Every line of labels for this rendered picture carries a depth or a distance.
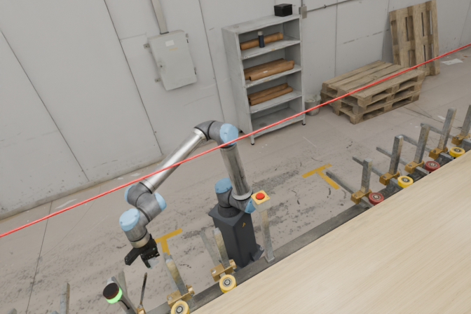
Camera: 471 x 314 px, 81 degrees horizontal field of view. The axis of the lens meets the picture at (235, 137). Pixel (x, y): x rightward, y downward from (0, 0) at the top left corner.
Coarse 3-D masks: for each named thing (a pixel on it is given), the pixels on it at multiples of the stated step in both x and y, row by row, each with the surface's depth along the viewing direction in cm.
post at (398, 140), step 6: (396, 138) 172; (402, 138) 171; (396, 144) 173; (396, 150) 175; (396, 156) 177; (390, 162) 183; (396, 162) 180; (390, 168) 185; (396, 168) 183; (390, 186) 191
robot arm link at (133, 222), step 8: (128, 216) 123; (136, 216) 122; (144, 216) 125; (120, 224) 121; (128, 224) 120; (136, 224) 122; (144, 224) 126; (128, 232) 122; (136, 232) 123; (144, 232) 127; (136, 240) 125
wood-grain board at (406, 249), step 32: (416, 192) 165; (448, 192) 162; (352, 224) 154; (384, 224) 151; (416, 224) 148; (448, 224) 145; (320, 256) 141; (352, 256) 139; (384, 256) 136; (416, 256) 133; (448, 256) 131; (256, 288) 133; (288, 288) 130; (320, 288) 128; (352, 288) 126; (384, 288) 124; (416, 288) 122; (448, 288) 120
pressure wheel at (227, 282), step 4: (224, 276) 140; (228, 276) 139; (232, 276) 139; (220, 280) 138; (224, 280) 138; (228, 280) 138; (232, 280) 137; (220, 284) 137; (224, 284) 137; (228, 284) 137; (232, 284) 136; (224, 288) 135; (228, 288) 134; (232, 288) 135; (224, 292) 136
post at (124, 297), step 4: (112, 276) 121; (108, 280) 119; (112, 280) 119; (116, 280) 123; (108, 284) 118; (120, 288) 123; (124, 292) 127; (124, 296) 125; (124, 300) 126; (128, 300) 129; (120, 304) 126; (128, 304) 128; (132, 304) 133; (124, 308) 128; (132, 308) 130; (136, 308) 136; (128, 312) 130; (132, 312) 131; (136, 312) 134
